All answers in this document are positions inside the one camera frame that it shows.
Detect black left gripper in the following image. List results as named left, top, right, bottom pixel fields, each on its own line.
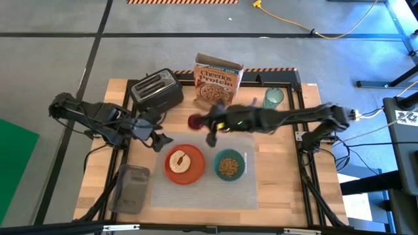
left=132, top=117, right=174, bottom=153

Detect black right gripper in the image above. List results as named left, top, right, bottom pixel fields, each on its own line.
left=197, top=100, right=259, bottom=134

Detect red apple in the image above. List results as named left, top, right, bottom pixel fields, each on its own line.
left=187, top=114, right=204, bottom=131

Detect beige bagel half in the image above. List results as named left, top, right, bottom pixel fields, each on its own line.
left=169, top=149, right=192, bottom=174

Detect orange Cheerios cereal box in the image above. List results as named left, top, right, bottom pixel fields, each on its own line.
left=193, top=52, right=245, bottom=106

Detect teal glass tumbler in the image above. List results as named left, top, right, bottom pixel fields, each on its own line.
left=262, top=87, right=285, bottom=110

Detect orange round plate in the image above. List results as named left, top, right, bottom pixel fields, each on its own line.
left=163, top=144, right=206, bottom=186

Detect green round bowl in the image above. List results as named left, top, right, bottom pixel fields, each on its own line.
left=213, top=148, right=246, bottom=182

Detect black two-slot toaster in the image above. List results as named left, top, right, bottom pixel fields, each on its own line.
left=128, top=67, right=184, bottom=114

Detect brown cereal pieces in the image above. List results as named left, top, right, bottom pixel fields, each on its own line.
left=217, top=157, right=240, bottom=179

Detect grey translucent plastic tray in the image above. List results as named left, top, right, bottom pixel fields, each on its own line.
left=108, top=164, right=152, bottom=215

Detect grey woven placemat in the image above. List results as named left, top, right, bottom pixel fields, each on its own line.
left=150, top=132, right=259, bottom=210

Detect orange black hazard table strip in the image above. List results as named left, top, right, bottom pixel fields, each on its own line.
left=172, top=67, right=298, bottom=75

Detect black bar with metal brackets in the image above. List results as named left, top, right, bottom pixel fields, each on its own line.
left=0, top=220, right=418, bottom=235

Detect green floor mat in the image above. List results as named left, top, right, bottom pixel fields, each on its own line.
left=0, top=119, right=40, bottom=225

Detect white printed tag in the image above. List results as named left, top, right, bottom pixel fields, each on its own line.
left=394, top=110, right=418, bottom=127

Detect grey cart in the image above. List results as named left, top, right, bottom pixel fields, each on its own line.
left=382, top=96, right=418, bottom=235

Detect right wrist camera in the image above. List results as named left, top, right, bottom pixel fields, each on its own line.
left=204, top=129, right=219, bottom=148

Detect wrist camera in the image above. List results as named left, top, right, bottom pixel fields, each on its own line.
left=204, top=129, right=219, bottom=148
left=142, top=108, right=164, bottom=124

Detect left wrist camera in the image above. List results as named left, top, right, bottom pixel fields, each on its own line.
left=142, top=108, right=164, bottom=124

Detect black aluminium table frame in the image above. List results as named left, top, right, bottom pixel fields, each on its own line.
left=78, top=70, right=350, bottom=229

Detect yellow extension cord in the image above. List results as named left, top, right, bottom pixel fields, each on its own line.
left=251, top=0, right=379, bottom=40

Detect black metal stand frame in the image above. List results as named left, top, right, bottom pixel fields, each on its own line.
left=355, top=0, right=418, bottom=89

